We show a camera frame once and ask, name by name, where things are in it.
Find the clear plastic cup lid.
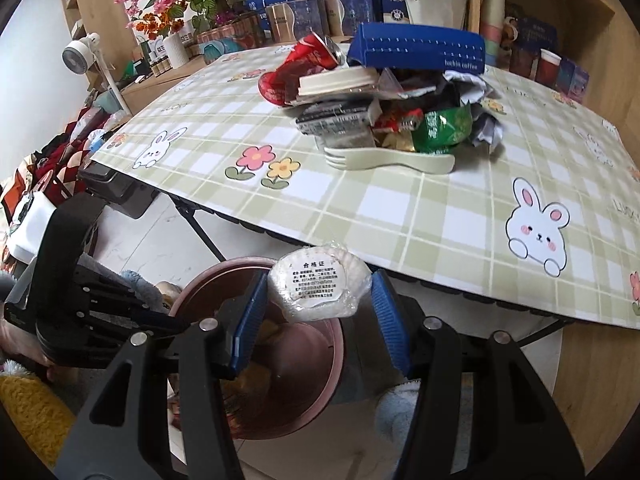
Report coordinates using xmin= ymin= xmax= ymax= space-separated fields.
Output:
xmin=268 ymin=244 xmax=372 ymax=323

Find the cream plastic spork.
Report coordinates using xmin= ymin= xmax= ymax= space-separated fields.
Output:
xmin=323 ymin=148 xmax=456 ymax=174

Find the green snack wrapper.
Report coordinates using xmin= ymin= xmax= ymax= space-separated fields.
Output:
xmin=411 ymin=105 xmax=473 ymax=154

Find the blue luckin coffee box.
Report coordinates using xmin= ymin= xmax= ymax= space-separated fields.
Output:
xmin=346 ymin=23 xmax=485 ymax=75

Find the red crushed snack bag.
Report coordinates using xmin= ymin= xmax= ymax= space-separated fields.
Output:
xmin=258 ymin=32 xmax=343 ymax=107

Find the maroon trash bin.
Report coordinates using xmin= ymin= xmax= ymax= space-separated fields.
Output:
xmin=170 ymin=257 xmax=345 ymax=440

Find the person left hand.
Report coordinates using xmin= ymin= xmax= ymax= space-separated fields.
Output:
xmin=1 ymin=316 xmax=61 ymax=382

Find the red checkered blanket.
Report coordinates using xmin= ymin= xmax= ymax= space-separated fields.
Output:
xmin=1 ymin=108 xmax=118 ymax=223

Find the green plaid tablecloth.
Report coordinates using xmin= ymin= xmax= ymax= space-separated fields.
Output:
xmin=96 ymin=47 xmax=639 ymax=328

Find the low wooden cabinet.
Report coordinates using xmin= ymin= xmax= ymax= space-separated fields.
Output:
xmin=119 ymin=34 xmax=362 ymax=116

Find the white desk fan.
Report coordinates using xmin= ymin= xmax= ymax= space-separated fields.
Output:
xmin=62 ymin=32 xmax=132 ymax=115

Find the gold blue gift box right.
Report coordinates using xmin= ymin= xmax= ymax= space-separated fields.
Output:
xmin=323 ymin=0 xmax=375 ymax=37

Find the gold blue gift box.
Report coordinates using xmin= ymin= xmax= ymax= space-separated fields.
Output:
xmin=266 ymin=0 xmax=330 ymax=44
xmin=323 ymin=0 xmax=375 ymax=37

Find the gold blue gift box left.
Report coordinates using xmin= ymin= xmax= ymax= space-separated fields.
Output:
xmin=266 ymin=0 xmax=330 ymax=44

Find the orange flowers white vase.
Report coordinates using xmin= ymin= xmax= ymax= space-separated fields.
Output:
xmin=131 ymin=4 xmax=189 ymax=68

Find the stack of paper cups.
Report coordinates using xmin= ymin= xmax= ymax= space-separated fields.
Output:
xmin=480 ymin=0 xmax=506 ymax=66

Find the wooden shelf unit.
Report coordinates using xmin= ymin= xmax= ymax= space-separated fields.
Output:
xmin=466 ymin=0 xmax=640 ymax=126

